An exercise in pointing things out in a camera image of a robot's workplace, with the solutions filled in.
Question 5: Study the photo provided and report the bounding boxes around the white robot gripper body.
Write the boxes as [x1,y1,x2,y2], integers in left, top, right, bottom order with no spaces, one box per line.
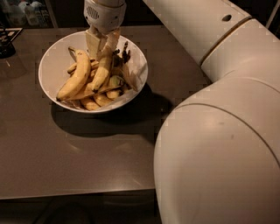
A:
[84,0,126,35]

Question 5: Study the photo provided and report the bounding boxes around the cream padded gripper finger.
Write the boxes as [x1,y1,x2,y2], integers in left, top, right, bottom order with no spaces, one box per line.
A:
[107,29,121,51]
[85,29,108,60]

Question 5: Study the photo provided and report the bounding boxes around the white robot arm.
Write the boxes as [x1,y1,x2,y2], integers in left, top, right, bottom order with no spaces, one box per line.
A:
[143,0,280,224]

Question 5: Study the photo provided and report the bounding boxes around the large left yellow banana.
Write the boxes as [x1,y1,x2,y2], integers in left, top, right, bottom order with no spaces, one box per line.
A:
[56,46,91,102]

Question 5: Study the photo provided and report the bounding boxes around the white bowl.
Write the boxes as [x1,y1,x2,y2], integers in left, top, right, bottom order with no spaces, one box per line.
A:
[38,31,148,114]

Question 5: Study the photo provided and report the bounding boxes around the long lower yellow banana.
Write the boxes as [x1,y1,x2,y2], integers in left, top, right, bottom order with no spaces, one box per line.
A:
[70,75,124,100]

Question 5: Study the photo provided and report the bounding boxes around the small bottom right banana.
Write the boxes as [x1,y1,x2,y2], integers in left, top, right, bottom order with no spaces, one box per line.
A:
[106,89,122,100]

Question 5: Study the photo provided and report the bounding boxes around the small banana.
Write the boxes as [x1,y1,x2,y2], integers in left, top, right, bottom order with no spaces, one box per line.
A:
[106,89,122,100]
[80,98,100,111]
[93,94,111,107]

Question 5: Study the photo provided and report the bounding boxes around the small bottom middle banana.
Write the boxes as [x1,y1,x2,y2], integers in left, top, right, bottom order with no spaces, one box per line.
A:
[93,94,111,107]

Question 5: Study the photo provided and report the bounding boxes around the small bottom left banana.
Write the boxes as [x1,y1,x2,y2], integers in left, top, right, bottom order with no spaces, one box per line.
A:
[80,98,100,111]

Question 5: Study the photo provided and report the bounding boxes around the dark background cabinet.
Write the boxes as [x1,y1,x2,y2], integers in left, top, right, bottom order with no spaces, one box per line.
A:
[50,0,162,28]

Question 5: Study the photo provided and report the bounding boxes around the bottles on background shelf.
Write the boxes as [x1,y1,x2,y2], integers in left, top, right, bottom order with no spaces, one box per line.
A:
[0,0,53,28]

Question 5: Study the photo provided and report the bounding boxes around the black object at left edge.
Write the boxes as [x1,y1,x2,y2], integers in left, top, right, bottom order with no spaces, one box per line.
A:
[0,25,22,59]

